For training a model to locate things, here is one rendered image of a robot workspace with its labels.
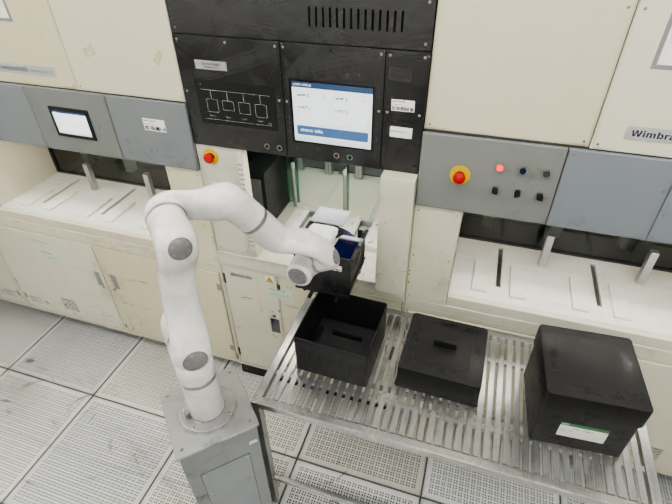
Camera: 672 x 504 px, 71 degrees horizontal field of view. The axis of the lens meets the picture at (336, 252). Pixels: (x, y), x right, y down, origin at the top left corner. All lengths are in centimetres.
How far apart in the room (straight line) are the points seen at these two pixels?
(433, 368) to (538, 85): 96
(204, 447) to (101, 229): 134
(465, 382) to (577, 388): 34
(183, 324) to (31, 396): 188
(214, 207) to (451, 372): 98
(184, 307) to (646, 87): 138
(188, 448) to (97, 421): 123
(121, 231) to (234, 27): 126
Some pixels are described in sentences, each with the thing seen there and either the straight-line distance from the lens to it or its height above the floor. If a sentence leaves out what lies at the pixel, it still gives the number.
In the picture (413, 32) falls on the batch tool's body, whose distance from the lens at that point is 152.
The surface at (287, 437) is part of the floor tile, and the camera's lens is 256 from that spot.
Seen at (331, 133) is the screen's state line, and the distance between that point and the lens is 168.
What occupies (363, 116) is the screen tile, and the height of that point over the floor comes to 159.
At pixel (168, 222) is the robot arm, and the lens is 119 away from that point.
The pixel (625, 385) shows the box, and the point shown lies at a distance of 168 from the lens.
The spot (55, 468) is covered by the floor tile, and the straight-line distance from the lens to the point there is 282.
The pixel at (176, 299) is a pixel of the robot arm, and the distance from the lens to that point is 134.
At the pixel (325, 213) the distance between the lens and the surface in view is 168.
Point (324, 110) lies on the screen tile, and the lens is 166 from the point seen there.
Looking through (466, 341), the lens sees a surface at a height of 86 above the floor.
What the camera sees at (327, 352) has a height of 90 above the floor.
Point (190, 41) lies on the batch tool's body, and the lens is 181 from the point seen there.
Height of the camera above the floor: 219
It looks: 38 degrees down
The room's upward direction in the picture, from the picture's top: 1 degrees counter-clockwise
